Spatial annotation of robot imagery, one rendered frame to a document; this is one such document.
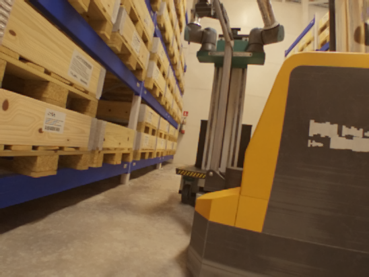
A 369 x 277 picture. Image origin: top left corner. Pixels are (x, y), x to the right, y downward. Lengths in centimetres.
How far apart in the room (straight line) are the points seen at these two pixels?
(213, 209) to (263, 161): 24
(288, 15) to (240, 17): 173
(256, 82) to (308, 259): 644
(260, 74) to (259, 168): 646
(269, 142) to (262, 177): 12
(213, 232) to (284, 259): 25
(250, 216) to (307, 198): 19
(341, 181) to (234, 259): 42
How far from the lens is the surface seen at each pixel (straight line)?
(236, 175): 103
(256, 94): 684
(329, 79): 78
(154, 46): 277
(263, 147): 70
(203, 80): 674
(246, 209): 72
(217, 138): 111
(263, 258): 77
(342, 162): 74
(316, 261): 79
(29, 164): 110
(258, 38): 213
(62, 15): 127
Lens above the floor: 51
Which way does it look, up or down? 3 degrees up
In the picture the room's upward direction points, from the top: 8 degrees clockwise
